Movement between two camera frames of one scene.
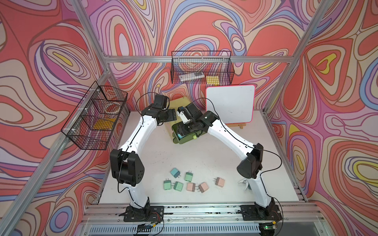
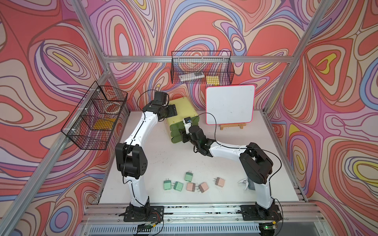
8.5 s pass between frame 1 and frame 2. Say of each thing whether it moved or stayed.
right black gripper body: moved
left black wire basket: stayed
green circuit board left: stayed
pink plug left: stayed
